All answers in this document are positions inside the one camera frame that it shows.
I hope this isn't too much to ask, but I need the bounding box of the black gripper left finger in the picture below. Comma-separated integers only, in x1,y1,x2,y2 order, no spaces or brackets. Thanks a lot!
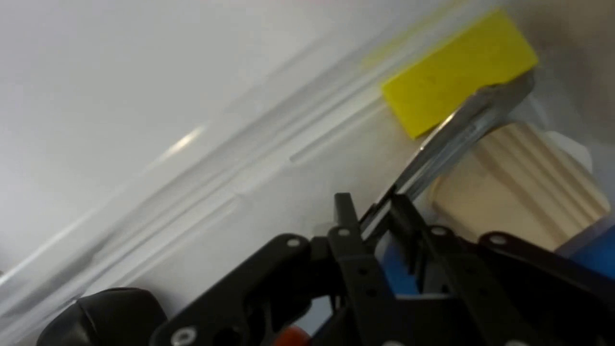
150,191,402,346

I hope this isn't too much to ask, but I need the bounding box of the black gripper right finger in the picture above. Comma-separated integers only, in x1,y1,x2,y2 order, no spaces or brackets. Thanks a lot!
391,193,615,346

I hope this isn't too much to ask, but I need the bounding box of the clear plastic tote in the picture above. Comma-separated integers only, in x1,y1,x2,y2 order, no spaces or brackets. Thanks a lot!
0,0,615,346

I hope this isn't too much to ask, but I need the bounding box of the large natural wood block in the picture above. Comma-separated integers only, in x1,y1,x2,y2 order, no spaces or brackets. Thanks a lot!
427,122,612,255

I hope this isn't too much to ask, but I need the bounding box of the yellow rectangular block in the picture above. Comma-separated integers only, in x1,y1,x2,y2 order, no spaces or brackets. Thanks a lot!
381,9,541,141

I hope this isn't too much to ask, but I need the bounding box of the metal spoon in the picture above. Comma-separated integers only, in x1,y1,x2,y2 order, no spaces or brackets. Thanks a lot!
358,72,539,241

